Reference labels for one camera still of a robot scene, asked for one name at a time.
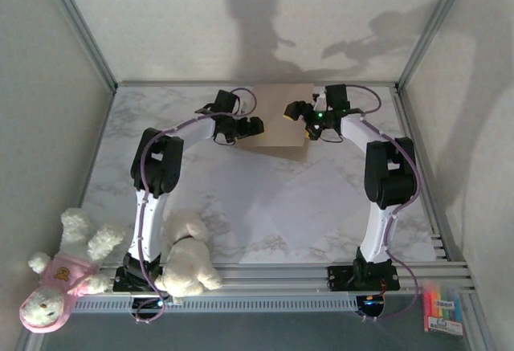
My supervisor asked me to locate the brown cardboard folder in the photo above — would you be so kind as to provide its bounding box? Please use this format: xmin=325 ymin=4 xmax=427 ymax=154
xmin=236 ymin=83 xmax=316 ymax=152

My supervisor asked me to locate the white plush dog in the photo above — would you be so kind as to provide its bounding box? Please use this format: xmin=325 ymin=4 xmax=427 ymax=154
xmin=154 ymin=208 xmax=224 ymax=299

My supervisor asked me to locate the highlighter pen pack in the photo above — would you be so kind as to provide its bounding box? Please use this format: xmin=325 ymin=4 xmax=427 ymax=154
xmin=422 ymin=281 xmax=467 ymax=334

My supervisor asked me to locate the white plush toy pink outfit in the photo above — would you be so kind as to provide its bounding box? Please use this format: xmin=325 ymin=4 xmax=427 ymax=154
xmin=18 ymin=207 xmax=125 ymax=334

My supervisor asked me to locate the aluminium back rail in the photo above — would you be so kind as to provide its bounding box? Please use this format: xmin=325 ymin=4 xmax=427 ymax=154
xmin=114 ymin=80 xmax=401 ymax=89

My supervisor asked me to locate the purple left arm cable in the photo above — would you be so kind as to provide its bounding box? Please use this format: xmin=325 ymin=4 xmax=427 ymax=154
xmin=131 ymin=87 xmax=258 ymax=324

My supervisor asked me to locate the aluminium frame post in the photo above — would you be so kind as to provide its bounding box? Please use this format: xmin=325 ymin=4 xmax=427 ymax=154
xmin=37 ymin=0 xmax=119 ymax=92
xmin=394 ymin=0 xmax=478 ymax=93

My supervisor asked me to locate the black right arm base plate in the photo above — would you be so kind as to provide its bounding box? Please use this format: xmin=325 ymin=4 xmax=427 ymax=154
xmin=327 ymin=264 xmax=402 ymax=291

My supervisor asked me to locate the aluminium front rail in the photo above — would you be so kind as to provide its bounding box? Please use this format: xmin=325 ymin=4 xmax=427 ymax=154
xmin=96 ymin=261 xmax=475 ymax=294

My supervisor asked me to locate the aluminium side rail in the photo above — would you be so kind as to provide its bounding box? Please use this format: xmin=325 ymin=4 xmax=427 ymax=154
xmin=391 ymin=85 xmax=469 ymax=266

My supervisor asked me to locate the grey slotted cable duct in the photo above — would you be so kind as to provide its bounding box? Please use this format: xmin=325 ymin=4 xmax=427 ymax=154
xmin=71 ymin=291 xmax=359 ymax=314

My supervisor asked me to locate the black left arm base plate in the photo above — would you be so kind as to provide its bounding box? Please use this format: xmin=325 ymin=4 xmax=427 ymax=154
xmin=112 ymin=264 xmax=169 ymax=292

